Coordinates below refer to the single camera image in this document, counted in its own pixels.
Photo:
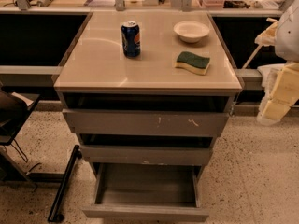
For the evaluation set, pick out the grey drawer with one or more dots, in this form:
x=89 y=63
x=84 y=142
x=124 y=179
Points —
x=147 y=155
x=146 y=192
x=154 y=123

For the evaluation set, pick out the blue Pepsi soda can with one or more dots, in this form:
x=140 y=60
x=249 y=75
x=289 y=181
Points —
x=130 y=39

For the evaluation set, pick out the green and yellow sponge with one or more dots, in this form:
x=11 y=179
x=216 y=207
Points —
x=192 y=63

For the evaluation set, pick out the grey top drawer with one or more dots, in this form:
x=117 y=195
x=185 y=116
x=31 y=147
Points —
x=154 y=123

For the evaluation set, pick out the grey middle drawer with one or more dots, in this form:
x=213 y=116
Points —
x=147 y=155

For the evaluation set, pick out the black cart base bar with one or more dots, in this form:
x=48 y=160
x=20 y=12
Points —
x=55 y=216

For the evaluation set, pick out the grey drawer cabinet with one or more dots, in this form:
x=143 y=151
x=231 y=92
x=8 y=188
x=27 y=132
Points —
x=99 y=76

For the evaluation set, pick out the padded gripper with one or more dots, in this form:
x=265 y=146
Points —
x=288 y=36

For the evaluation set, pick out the dark chair at left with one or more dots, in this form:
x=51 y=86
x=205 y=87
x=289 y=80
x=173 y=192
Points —
x=15 y=109

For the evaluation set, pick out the grey bottom drawer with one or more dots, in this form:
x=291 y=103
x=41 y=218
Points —
x=146 y=192

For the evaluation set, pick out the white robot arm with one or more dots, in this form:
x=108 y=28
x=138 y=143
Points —
x=287 y=34

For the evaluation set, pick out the white ceramic bowl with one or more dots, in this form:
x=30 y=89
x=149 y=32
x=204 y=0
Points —
x=191 y=31

